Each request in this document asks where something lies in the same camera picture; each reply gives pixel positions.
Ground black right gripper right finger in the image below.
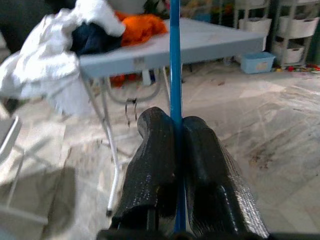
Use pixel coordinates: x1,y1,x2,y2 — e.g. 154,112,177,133
181,115,270,238

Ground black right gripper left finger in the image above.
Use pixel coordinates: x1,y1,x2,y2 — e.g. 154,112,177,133
111,106,178,228

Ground blue plastic hanger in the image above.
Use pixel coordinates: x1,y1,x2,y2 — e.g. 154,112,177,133
168,0,188,236

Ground light blue plastic box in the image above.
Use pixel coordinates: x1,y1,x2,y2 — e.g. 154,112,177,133
240,51,276,75

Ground orange cloth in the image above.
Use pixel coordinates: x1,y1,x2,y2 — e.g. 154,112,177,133
114,11,168,47

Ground grey folding table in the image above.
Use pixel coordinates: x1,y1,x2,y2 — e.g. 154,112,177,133
79,16,268,218

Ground dark navy cloth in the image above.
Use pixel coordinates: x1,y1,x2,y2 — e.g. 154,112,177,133
71,22,123,57

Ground colourful floor toys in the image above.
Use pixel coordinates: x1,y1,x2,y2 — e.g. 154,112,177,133
274,63,320,74

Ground large white cloth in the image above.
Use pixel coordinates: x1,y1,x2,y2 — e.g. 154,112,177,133
0,0,126,116

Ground white storage drawer rack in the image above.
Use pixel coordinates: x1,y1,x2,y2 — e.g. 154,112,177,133
271,0,320,67
234,0,273,38

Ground green bin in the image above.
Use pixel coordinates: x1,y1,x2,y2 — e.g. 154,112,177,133
306,32,320,66

